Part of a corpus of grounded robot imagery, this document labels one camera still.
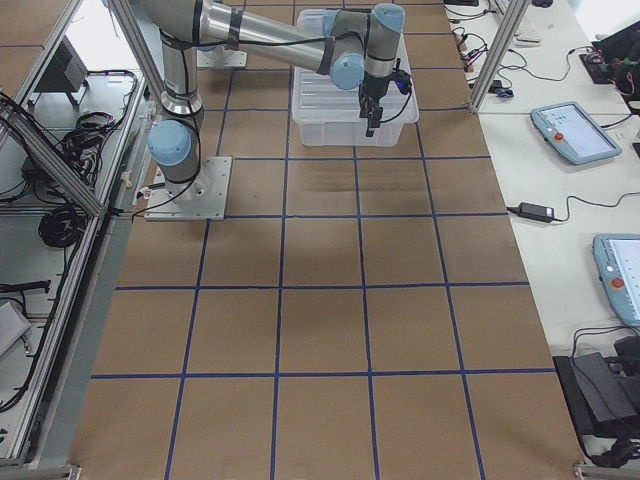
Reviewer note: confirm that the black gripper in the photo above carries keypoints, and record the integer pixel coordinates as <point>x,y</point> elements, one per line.
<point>373,87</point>

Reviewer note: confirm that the clear plastic storage box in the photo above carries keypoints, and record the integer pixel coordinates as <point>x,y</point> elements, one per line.
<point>340,132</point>

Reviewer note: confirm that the upper teach pendant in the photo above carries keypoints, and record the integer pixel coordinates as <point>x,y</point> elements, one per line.
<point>573,133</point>

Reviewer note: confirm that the teach pendant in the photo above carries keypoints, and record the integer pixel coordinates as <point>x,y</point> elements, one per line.
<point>617,260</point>
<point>573,133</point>

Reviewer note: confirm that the black power adapter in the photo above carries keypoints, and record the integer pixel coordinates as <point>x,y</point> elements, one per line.
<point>536,212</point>

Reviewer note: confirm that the lower teach pendant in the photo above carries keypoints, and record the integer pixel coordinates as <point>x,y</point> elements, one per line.
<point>617,260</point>

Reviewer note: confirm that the black laptop stand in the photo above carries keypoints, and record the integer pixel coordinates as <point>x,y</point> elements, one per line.
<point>602,394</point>

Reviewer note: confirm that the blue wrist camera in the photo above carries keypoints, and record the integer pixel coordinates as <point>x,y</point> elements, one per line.
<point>403,82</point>

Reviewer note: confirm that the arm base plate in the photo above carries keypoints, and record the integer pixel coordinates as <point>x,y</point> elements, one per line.
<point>204,199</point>
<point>220,58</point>

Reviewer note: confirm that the aluminium frame post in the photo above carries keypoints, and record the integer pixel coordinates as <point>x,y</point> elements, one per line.
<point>499,46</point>

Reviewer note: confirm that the aluminium frame rail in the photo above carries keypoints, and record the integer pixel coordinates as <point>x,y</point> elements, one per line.
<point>36,145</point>

